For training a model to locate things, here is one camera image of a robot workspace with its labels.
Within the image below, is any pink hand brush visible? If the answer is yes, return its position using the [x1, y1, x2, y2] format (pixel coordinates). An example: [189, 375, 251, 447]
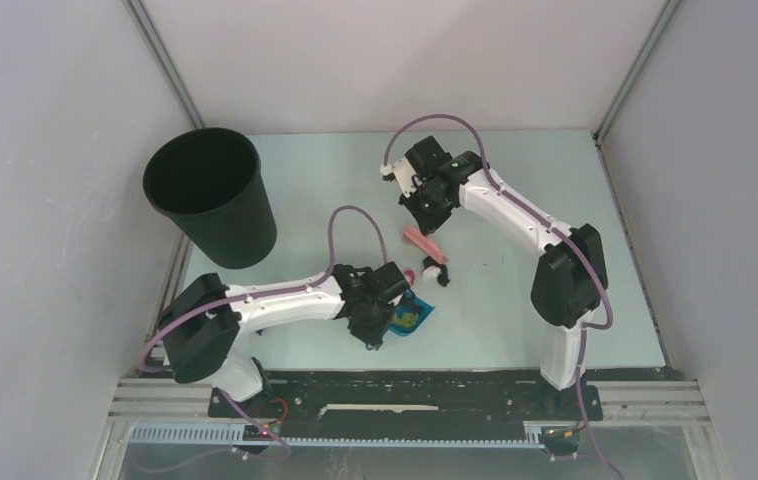
[402, 226, 448, 264]

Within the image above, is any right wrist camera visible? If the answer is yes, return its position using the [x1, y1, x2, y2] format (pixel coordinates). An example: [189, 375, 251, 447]
[380, 158, 418, 198]

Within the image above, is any black paper scrap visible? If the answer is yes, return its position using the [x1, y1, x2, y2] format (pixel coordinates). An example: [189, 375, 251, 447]
[422, 257, 450, 287]

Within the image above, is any black trash bin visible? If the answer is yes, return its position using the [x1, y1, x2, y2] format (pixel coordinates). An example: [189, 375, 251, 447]
[142, 127, 277, 269]

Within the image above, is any white paper scrap centre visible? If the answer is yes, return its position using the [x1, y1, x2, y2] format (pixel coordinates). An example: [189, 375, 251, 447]
[421, 265, 442, 280]

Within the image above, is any green paper scrap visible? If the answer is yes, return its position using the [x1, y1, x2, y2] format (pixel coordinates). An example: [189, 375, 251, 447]
[393, 312, 420, 332]

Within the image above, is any blue dustpan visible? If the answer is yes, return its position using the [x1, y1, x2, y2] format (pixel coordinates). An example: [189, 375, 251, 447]
[389, 293, 434, 336]

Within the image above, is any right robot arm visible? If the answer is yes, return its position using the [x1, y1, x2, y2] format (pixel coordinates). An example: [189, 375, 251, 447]
[380, 136, 613, 418]

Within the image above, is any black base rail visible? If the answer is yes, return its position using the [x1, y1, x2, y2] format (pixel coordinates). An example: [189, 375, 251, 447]
[240, 369, 603, 443]

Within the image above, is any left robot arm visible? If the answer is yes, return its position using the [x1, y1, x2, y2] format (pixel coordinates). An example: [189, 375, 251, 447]
[156, 262, 414, 417]

